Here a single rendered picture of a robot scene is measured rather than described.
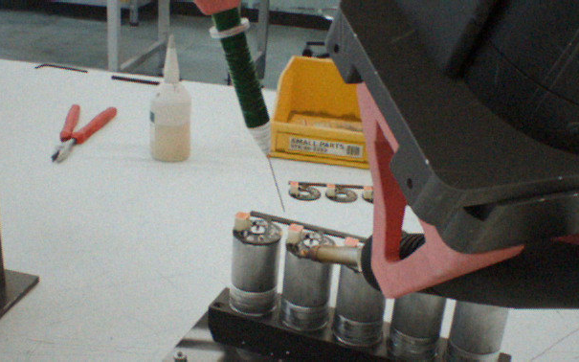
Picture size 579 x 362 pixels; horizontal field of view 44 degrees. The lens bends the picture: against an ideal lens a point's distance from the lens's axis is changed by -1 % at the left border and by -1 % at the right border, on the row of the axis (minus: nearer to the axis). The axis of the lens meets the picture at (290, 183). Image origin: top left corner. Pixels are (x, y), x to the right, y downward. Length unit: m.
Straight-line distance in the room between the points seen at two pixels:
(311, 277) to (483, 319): 0.08
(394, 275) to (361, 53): 0.09
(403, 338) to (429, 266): 0.14
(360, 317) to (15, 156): 0.35
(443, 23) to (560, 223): 0.06
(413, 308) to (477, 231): 0.17
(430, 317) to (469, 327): 0.02
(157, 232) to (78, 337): 0.12
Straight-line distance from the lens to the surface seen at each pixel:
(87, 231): 0.49
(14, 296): 0.42
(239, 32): 0.29
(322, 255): 0.32
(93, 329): 0.40
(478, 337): 0.34
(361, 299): 0.34
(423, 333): 0.35
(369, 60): 0.18
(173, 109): 0.58
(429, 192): 0.16
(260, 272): 0.36
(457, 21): 0.18
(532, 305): 0.21
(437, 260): 0.20
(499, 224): 0.18
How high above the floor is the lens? 0.98
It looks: 24 degrees down
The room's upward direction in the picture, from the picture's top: 5 degrees clockwise
